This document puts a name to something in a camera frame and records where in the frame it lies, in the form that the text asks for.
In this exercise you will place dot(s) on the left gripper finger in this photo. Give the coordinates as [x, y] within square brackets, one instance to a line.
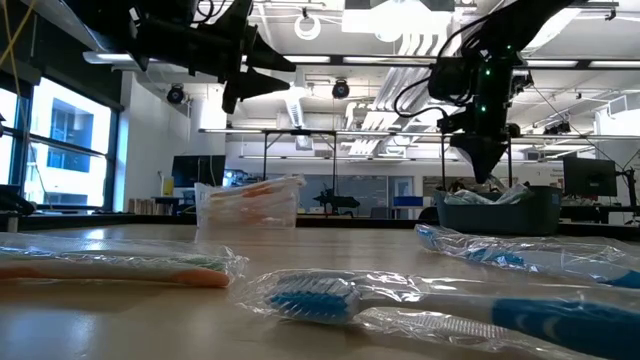
[265, 55]
[250, 84]

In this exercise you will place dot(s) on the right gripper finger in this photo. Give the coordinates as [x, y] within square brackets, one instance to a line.
[482, 157]

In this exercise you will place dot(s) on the blue toothbrush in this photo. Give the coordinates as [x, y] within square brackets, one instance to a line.
[315, 302]
[500, 257]

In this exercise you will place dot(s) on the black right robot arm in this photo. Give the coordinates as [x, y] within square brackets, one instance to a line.
[520, 20]

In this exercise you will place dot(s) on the black background robot arm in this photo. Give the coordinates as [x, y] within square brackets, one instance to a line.
[340, 201]

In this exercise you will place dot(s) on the ceiling light strip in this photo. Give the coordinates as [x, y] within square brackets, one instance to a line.
[310, 58]
[560, 63]

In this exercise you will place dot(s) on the teal plastic bin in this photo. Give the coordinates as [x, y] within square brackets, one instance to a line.
[500, 217]

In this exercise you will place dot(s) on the blue box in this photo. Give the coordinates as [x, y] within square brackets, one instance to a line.
[407, 201]

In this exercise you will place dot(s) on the black monitor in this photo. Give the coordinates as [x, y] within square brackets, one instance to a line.
[197, 171]
[590, 176]

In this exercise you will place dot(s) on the yellow container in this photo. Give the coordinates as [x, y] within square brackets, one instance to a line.
[167, 186]

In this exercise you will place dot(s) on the clear plastic container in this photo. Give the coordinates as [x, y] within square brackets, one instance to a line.
[210, 210]

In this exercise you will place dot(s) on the wooden blocks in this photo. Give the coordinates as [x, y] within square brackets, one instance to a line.
[142, 206]

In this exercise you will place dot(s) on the large glass window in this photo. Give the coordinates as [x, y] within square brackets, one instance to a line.
[70, 165]

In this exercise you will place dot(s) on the black ceiling camera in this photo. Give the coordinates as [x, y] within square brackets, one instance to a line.
[557, 128]
[525, 80]
[175, 94]
[340, 90]

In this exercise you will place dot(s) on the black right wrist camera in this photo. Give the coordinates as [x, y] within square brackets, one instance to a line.
[452, 123]

